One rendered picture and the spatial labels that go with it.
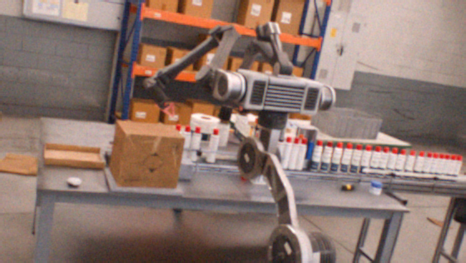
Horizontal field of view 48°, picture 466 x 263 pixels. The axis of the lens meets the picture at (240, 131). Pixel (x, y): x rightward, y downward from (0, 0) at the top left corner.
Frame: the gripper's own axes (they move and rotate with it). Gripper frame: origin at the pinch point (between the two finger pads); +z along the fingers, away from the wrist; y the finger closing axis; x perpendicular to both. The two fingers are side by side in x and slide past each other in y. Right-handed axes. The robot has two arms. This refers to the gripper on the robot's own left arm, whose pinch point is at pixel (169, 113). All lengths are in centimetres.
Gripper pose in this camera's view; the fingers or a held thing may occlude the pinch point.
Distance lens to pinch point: 285.7
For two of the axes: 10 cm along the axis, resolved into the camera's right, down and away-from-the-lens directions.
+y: -4.8, -2.7, 8.3
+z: 4.0, 7.8, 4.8
